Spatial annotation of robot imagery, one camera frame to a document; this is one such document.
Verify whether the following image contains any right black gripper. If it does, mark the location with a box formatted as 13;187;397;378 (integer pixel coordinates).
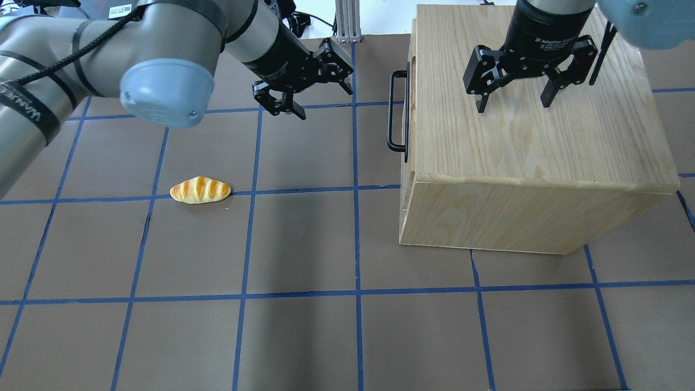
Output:
463;1;598;113

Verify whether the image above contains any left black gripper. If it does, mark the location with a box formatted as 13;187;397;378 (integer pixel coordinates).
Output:
242;21;354;121

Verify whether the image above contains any black metal drawer handle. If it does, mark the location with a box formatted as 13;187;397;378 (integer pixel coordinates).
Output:
387;62;410;163

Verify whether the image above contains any wooden drawer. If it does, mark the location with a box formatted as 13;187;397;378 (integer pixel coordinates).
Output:
400;19;417;219

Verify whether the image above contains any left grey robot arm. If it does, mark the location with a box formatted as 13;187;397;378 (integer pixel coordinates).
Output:
1;1;354;195

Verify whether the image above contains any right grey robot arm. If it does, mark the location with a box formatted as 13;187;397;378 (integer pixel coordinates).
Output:
463;1;694;113

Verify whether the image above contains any light wooden drawer cabinet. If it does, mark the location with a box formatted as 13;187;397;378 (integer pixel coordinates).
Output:
399;4;680;255

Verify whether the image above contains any toy bread roll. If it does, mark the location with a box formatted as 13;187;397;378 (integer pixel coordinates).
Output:
169;176;232;204

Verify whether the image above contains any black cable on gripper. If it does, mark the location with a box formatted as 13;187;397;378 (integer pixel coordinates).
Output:
589;22;618;86

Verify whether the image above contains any aluminium frame post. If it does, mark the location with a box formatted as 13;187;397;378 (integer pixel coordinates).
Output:
334;0;363;43

